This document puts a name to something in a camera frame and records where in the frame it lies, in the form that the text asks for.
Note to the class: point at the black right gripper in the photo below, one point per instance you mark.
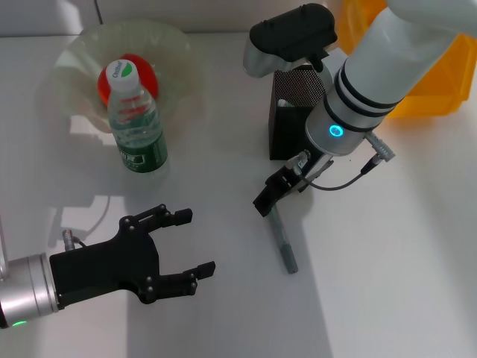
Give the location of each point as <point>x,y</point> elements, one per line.
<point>313,168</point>

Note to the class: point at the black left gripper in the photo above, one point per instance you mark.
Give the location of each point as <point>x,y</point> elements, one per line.
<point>108,268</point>

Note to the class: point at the grey marker pen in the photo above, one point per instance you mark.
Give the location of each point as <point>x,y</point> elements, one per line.
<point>285,246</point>

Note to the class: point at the green translucent pen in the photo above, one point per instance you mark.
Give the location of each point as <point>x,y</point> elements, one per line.
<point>285,103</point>

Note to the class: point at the clear green-label water bottle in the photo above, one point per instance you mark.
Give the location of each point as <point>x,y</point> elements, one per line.
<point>138,130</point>

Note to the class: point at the red-orange orange fruit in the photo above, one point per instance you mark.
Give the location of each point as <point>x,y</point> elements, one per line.
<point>147,74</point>

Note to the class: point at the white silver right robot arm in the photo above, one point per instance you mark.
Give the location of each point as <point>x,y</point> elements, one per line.
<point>372,74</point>

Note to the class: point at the black mesh pen holder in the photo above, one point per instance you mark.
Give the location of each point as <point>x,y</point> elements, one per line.
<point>287,130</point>

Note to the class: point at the green glass fruit plate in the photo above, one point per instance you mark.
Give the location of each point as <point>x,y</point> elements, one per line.
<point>175,63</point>

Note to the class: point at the yellow plastic storage bin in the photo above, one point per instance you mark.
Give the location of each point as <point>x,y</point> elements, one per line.
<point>439,97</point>

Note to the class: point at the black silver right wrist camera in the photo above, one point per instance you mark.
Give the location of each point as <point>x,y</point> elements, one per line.
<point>290,37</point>

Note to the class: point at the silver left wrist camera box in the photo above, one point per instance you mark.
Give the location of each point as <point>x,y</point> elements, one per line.
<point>3,250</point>

